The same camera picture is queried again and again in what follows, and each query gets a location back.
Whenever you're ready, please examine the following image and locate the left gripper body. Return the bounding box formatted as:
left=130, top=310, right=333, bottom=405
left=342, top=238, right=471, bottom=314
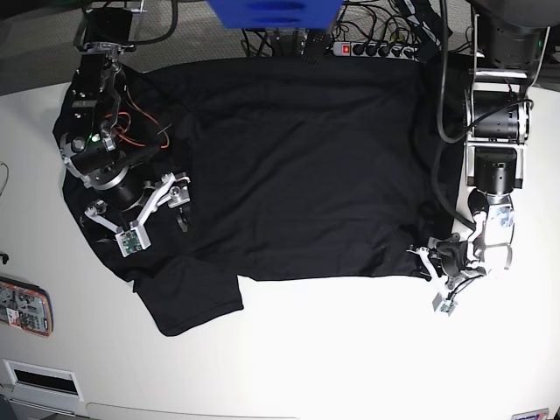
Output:
left=430, top=238, right=475, bottom=283

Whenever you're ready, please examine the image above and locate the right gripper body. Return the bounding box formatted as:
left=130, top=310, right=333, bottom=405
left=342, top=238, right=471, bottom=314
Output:
left=83, top=165, right=145, bottom=212

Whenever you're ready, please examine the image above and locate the black T-shirt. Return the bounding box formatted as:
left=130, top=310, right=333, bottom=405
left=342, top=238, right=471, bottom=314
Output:
left=62, top=57, right=469, bottom=337

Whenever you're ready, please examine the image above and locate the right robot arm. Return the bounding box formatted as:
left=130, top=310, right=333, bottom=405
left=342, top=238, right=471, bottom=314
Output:
left=53, top=2, right=189, bottom=236

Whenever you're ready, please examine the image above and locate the orange clear screw box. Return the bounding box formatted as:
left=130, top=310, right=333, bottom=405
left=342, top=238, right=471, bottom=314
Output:
left=0, top=276, right=53, bottom=337

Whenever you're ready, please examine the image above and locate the blue plastic bin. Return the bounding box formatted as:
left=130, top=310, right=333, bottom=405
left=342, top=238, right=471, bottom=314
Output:
left=207, top=0, right=343, bottom=29

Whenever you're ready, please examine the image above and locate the white power strip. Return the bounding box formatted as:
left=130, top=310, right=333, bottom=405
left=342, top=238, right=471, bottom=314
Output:
left=332, top=41, right=418, bottom=62

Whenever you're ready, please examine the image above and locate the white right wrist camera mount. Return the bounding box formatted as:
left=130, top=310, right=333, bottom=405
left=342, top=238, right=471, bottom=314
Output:
left=84, top=172, right=191, bottom=257

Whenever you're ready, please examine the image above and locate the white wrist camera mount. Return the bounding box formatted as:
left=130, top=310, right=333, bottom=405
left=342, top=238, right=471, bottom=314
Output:
left=84, top=172, right=191, bottom=257
left=406, top=247, right=487, bottom=317

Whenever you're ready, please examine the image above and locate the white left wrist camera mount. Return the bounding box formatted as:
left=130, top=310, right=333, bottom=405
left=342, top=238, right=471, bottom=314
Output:
left=406, top=247, right=487, bottom=317

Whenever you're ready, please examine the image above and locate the white table cable slot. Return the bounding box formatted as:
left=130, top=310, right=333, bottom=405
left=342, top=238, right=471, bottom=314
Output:
left=2, top=359, right=83, bottom=401

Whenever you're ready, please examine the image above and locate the black cable bundle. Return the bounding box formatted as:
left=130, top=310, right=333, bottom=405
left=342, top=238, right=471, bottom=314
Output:
left=240, top=0, right=452, bottom=65

